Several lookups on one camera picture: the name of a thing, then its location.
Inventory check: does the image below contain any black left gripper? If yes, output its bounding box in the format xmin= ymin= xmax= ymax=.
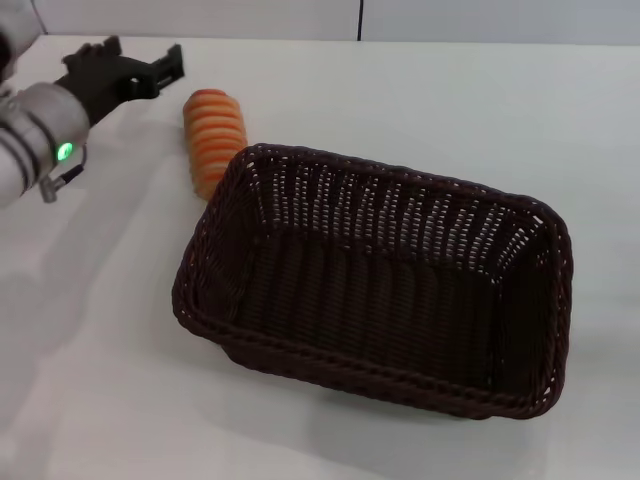
xmin=53 ymin=35 xmax=187 ymax=124

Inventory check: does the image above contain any dark brown woven basket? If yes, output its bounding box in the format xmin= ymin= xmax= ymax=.
xmin=171 ymin=142 xmax=574 ymax=422

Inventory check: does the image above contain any orange striped bread roll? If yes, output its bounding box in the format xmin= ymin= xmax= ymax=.
xmin=182 ymin=88 xmax=248 ymax=202

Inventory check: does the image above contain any grey cable with metal plug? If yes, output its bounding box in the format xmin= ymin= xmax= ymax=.
xmin=39 ymin=143 xmax=89 ymax=204

